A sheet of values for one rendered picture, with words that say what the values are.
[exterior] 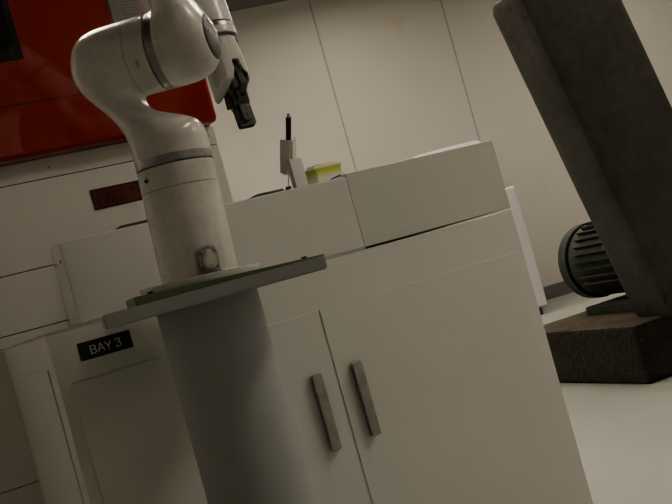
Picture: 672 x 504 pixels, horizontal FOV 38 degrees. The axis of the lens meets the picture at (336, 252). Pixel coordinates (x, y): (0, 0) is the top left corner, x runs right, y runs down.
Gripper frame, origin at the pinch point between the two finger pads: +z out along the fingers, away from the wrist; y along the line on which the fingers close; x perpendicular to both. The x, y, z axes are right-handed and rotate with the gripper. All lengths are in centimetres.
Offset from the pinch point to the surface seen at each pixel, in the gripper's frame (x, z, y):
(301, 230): 3.0, 24.0, -0.5
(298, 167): 18.5, 3.9, -24.3
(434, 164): 34.8, 17.9, 0.7
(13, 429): -49, 34, -66
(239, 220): -8.2, 19.6, 0.5
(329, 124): 315, -206, -551
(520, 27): 186, -70, -132
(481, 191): 44, 25, -1
